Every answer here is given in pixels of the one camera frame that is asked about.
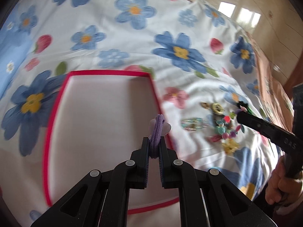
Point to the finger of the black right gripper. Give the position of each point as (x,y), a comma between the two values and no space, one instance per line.
(207,198)

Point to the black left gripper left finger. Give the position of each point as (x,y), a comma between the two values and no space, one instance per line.
(101,198)

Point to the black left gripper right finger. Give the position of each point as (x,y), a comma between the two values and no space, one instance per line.
(252,122)

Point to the gold wristwatch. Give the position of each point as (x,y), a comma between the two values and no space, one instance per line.
(217,111)

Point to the person's right hand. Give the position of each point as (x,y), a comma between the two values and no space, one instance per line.
(281,188)

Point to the pink hair clip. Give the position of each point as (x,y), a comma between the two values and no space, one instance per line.
(214,138)

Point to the floral bedsheet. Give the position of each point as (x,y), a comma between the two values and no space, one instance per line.
(193,53)

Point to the red-rimmed white tray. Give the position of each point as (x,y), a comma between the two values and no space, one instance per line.
(98,119)

